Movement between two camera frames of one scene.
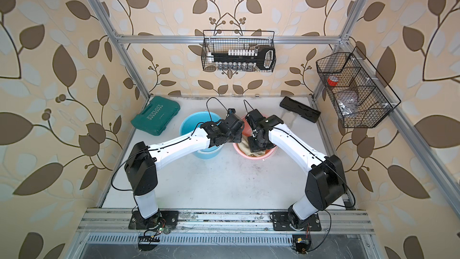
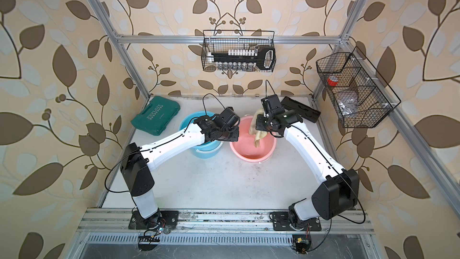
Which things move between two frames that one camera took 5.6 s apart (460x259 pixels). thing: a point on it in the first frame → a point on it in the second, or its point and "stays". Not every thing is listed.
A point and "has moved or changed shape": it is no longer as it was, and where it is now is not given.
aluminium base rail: x=345 y=220 stays
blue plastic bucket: x=192 y=122 stays
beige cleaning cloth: x=244 y=145 has moved or changed shape
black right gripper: x=254 y=148 → x=259 y=125
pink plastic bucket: x=248 y=130 stays
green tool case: x=158 y=113 stays
